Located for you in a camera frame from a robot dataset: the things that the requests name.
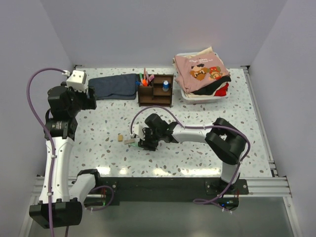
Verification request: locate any black garment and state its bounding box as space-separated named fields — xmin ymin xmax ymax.
xmin=193 ymin=76 xmax=231 ymax=95

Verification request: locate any white laundry basket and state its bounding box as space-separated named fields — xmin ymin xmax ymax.
xmin=180 ymin=52 xmax=229 ymax=104

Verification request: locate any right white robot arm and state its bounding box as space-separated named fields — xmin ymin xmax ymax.
xmin=132 ymin=114 xmax=248 ymax=194

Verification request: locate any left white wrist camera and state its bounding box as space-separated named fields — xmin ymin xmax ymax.
xmin=66 ymin=70 xmax=87 ymax=92

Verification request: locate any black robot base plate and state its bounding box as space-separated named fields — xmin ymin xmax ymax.
xmin=84 ymin=177 xmax=249 ymax=207

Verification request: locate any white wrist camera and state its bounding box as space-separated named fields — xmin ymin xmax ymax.
xmin=130 ymin=124 xmax=145 ymax=140
xmin=66 ymin=70 xmax=87 ymax=92

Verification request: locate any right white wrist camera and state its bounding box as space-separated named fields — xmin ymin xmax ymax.
xmin=130 ymin=124 xmax=145 ymax=140

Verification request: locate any blue grey pencil sharpener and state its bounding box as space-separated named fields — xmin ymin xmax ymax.
xmin=162 ymin=80 xmax=169 ymax=92

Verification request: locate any green capped white marker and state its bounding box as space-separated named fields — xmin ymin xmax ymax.
xmin=139 ymin=73 xmax=143 ymax=84

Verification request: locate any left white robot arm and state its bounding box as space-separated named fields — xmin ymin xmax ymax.
xmin=29 ymin=83 xmax=102 ymax=229

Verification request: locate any red garment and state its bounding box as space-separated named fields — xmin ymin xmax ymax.
xmin=214 ymin=82 xmax=229 ymax=97

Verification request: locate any brown wooden desk organizer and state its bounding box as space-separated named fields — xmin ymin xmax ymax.
xmin=138 ymin=74 xmax=174 ymax=107

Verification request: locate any tan eraser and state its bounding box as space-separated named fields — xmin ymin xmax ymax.
xmin=124 ymin=139 xmax=135 ymax=145

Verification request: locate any folded dark blue cloth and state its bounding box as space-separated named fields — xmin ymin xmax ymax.
xmin=88 ymin=74 xmax=139 ymax=100

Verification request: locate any pink pixel-print shirt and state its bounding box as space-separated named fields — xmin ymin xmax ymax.
xmin=173 ymin=47 xmax=230 ymax=93

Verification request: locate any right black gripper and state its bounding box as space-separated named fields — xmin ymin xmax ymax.
xmin=138 ymin=128 xmax=161 ymax=152

